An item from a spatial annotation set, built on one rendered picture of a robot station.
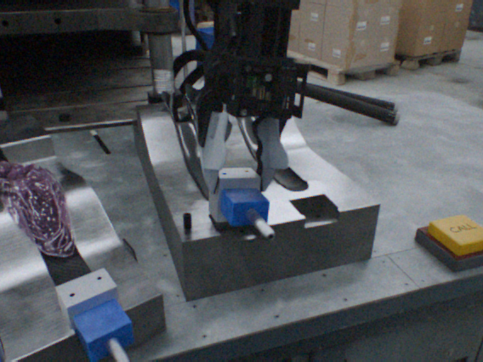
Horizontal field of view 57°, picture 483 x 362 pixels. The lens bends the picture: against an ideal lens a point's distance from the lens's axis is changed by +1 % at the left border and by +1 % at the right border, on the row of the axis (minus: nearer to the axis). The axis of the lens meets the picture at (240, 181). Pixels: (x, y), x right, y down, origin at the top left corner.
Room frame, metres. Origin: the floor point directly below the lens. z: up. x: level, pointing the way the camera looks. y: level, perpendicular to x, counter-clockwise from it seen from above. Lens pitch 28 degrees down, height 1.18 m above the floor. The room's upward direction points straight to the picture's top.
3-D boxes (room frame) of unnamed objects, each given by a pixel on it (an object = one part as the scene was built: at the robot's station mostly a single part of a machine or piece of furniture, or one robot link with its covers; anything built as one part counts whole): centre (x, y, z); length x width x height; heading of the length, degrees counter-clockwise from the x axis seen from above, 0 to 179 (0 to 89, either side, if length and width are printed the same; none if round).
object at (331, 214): (0.48, -0.09, 0.87); 0.05 x 0.05 x 0.04; 19
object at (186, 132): (0.66, 0.03, 0.92); 0.35 x 0.16 x 0.09; 19
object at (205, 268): (0.68, 0.02, 0.87); 0.50 x 0.26 x 0.14; 19
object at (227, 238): (0.45, 0.01, 0.87); 0.05 x 0.05 x 0.04; 19
